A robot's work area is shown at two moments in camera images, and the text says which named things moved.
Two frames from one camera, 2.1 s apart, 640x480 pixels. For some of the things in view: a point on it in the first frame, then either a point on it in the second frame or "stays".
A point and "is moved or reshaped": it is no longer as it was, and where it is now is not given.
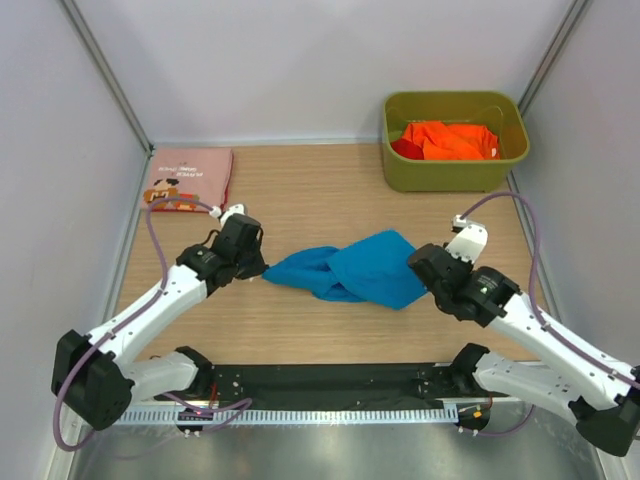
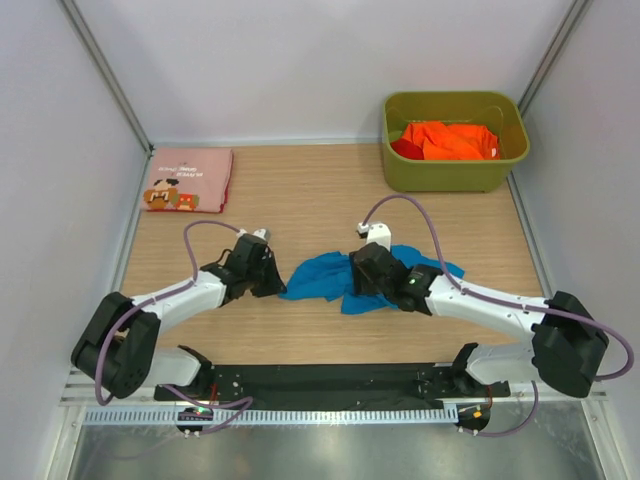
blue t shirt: x=373 y=267 is moved or reshaped
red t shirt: x=407 y=149 stays
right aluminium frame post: x=552 y=53 stays
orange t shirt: x=442 y=141 stays
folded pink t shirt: x=201 y=174 stays
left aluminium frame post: x=90 y=46 stays
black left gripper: x=248 y=257 -> x=265 y=270
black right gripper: x=422 y=267 -> x=364 y=273
